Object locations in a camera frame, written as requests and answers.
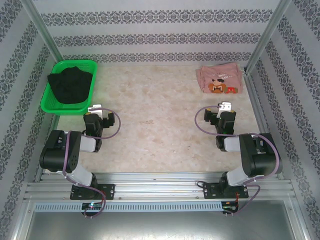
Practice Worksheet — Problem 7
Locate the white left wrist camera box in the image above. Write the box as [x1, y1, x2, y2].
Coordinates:
[87, 104, 104, 117]

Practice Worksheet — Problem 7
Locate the small circuit board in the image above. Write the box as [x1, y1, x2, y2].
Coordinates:
[223, 201, 240, 213]
[81, 202, 104, 211]

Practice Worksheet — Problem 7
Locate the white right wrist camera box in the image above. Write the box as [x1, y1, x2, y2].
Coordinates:
[216, 101, 232, 119]

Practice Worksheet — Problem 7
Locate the purple cable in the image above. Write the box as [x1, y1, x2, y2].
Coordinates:
[62, 107, 123, 220]
[194, 104, 280, 217]

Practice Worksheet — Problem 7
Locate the pink printed t-shirt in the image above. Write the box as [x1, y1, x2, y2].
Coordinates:
[195, 62, 245, 95]

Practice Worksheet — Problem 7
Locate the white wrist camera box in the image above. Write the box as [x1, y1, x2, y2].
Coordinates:
[87, 104, 104, 117]
[216, 101, 232, 119]

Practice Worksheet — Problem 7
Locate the aluminium cross rail frame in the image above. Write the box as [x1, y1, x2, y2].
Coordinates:
[24, 172, 297, 201]

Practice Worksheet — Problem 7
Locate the black t-shirt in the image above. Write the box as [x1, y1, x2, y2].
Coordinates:
[47, 65, 94, 105]

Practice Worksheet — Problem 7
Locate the green plastic mesh basket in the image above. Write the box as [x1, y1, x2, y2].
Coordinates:
[40, 59, 98, 116]

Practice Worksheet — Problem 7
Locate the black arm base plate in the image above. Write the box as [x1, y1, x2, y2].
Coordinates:
[202, 181, 250, 200]
[69, 183, 116, 201]

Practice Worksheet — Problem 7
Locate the aluminium frame post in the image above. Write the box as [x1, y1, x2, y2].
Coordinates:
[243, 0, 293, 73]
[19, 0, 65, 65]

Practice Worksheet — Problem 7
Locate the grey metal sheet shelf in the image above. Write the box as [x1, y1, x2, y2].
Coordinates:
[14, 197, 307, 240]

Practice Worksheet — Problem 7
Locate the slotted grey cable duct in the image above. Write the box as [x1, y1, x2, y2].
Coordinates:
[33, 201, 223, 212]

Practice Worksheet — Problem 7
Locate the aluminium side rail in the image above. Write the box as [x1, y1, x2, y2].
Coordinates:
[244, 72, 285, 181]
[34, 114, 61, 183]

